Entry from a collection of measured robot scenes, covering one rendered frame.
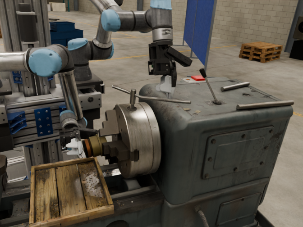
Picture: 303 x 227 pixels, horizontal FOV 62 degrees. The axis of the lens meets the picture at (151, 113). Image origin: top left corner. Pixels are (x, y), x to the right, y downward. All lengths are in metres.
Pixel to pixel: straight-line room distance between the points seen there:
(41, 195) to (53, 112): 0.59
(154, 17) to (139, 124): 0.39
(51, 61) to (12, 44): 0.58
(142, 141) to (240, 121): 0.39
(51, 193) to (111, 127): 0.37
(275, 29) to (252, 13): 1.22
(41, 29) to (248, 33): 11.01
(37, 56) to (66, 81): 0.23
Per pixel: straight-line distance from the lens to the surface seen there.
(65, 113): 1.28
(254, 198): 1.44
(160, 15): 0.94
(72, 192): 1.16
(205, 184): 1.17
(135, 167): 0.99
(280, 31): 11.54
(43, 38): 1.69
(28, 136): 1.65
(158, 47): 0.93
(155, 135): 0.97
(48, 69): 1.16
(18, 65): 1.24
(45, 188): 1.20
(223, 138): 1.06
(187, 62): 0.97
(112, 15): 0.97
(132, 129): 0.95
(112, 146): 1.00
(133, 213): 1.16
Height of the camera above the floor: 1.65
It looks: 25 degrees down
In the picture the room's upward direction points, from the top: 4 degrees clockwise
